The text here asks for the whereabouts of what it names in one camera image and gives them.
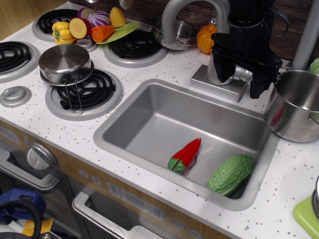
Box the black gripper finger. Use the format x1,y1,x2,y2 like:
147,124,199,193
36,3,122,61
212,46,236,83
250,72,273,99

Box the front right stove burner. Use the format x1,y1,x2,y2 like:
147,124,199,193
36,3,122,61
45,69,123,121

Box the hanging steel spoon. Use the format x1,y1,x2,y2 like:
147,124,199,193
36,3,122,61
119,0,135,10

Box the grey dishwasher door handle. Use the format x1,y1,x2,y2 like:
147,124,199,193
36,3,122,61
72,191,161,239

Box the small steel pot behind faucet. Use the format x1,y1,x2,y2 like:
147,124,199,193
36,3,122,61
151,16,197,50

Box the green toy vegetable right edge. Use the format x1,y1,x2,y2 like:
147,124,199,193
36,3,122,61
310,57,319,74

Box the orange toy carrot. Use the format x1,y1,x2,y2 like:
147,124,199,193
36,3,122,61
91,25,115,43

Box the green toy bitter gourd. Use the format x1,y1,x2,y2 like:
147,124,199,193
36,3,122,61
206,154,254,196

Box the red toy chili pepper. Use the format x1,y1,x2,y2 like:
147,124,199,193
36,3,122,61
167,138,201,175

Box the stove burner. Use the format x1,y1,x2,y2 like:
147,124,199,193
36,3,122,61
104,29,167,68
32,9,78,42
45,69,123,121
0,41,40,84

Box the back right stove burner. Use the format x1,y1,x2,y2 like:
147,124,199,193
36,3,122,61
104,29,167,68

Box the green object at right edge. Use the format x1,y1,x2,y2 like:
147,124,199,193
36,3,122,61
293,196,319,239

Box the grey oven door handle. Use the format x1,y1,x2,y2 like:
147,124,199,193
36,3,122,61
0,147,60,194

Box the steel lid at right edge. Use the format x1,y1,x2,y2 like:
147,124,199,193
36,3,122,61
312,178,319,220

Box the silver toy faucet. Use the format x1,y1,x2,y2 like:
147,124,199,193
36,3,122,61
161,0,253,103

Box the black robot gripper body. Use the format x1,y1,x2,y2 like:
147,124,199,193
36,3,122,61
210,25,284,84

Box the yellow toy bell pepper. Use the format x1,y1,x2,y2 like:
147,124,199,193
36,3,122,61
52,21,76,45

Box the grey stove knob on counter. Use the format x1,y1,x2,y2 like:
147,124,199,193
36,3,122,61
0,86,32,108

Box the large steel pot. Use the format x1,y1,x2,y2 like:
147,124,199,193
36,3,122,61
264,70,319,142

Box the silver oven dial knob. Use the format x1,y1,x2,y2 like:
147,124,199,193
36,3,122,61
26,142,57,171

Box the grey toy sink basin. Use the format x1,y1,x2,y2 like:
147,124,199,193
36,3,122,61
93,79,280,210

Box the back left stove burner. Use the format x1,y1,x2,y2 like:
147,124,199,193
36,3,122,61
32,9,78,42

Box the grey vertical pole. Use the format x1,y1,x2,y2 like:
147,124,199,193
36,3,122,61
292,0,319,70

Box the upside-down steel saucepan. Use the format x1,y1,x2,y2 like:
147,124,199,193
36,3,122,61
38,44,95,112

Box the orange toy pumpkin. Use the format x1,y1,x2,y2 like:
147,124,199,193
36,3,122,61
197,24,217,55

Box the purple toy onion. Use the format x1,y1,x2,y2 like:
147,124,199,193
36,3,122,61
87,11,111,27

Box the red toy peach half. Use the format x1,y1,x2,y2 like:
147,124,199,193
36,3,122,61
69,18,92,39

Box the yellow toy corn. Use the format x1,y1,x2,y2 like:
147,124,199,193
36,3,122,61
109,7,127,28

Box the green toy plate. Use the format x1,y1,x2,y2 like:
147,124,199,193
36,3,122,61
93,22,139,44

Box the blue clamp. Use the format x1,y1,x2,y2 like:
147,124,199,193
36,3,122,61
0,188,46,221

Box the black braided cable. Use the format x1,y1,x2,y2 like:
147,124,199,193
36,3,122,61
0,200,42,239

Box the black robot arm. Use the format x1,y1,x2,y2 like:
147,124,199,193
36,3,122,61
211,0,283,99

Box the front left stove burner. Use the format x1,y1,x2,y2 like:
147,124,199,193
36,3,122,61
0,41,40,84

